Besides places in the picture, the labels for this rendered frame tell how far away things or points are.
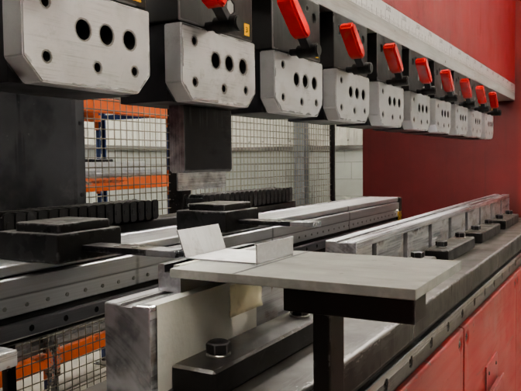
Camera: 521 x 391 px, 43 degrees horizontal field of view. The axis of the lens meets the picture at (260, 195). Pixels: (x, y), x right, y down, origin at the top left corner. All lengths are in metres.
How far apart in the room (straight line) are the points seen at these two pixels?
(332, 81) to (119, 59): 0.50
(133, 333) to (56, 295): 0.28
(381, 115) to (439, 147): 1.67
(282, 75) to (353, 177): 7.61
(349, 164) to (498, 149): 5.74
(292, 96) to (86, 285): 0.40
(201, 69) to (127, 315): 0.26
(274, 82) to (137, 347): 0.37
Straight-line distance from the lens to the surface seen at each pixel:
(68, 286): 0.96
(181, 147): 0.74
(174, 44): 0.69
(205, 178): 0.79
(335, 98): 1.03
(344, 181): 8.50
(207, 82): 0.72
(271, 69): 0.85
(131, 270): 1.05
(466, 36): 1.97
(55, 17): 0.56
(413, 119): 1.43
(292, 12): 0.84
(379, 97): 1.22
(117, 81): 0.60
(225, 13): 0.70
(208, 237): 0.82
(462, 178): 2.86
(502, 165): 2.83
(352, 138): 8.45
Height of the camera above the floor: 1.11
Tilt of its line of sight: 3 degrees down
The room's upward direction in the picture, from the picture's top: 1 degrees counter-clockwise
